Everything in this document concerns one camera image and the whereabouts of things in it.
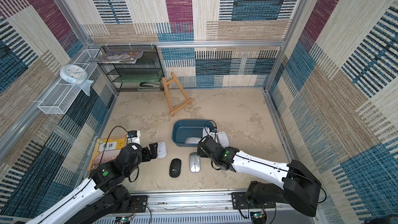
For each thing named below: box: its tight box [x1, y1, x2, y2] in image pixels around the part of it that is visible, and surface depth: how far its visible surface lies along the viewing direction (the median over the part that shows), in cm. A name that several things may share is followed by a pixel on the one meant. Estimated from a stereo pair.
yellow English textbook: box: [88, 134, 128, 174], surface depth 92 cm
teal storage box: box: [172, 119, 216, 148], surface depth 99 cm
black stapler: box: [139, 81, 161, 88], surface depth 111 cm
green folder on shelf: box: [117, 74, 162, 83], surface depth 113 cm
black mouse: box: [168, 158, 182, 178], surface depth 84 cm
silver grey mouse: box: [189, 152, 202, 174], surface depth 86 cm
